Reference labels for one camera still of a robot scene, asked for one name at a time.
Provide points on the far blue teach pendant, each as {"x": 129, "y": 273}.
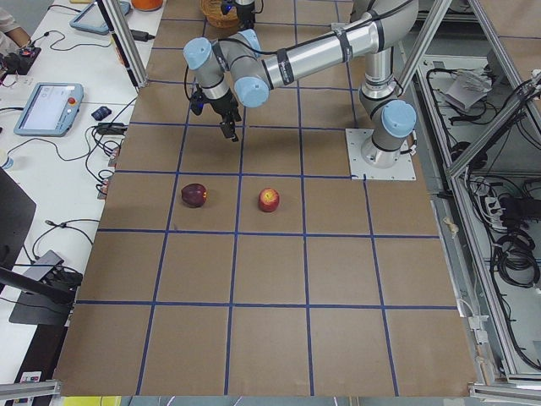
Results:
{"x": 101, "y": 17}

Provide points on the near blue teach pendant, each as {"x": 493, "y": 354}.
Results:
{"x": 51, "y": 110}

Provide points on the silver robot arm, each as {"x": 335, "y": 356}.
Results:
{"x": 234, "y": 71}

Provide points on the orange bucket with grey lid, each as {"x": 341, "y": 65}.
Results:
{"x": 147, "y": 5}

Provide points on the aluminium frame post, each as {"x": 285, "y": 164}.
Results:
{"x": 121, "y": 34}

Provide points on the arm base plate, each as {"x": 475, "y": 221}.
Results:
{"x": 366, "y": 162}

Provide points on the red yellow apple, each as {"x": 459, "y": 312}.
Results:
{"x": 269, "y": 200}

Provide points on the woven wicker basket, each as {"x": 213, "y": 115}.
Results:
{"x": 211, "y": 9}

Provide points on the black power adapter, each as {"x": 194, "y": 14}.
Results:
{"x": 143, "y": 36}

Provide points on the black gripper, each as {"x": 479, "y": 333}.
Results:
{"x": 222, "y": 106}
{"x": 244, "y": 12}

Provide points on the blue teach pendant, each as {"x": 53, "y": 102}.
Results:
{"x": 101, "y": 17}
{"x": 51, "y": 110}

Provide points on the black monitor stand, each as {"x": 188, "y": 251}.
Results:
{"x": 46, "y": 288}

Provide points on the dark red apple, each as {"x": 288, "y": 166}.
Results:
{"x": 194, "y": 195}

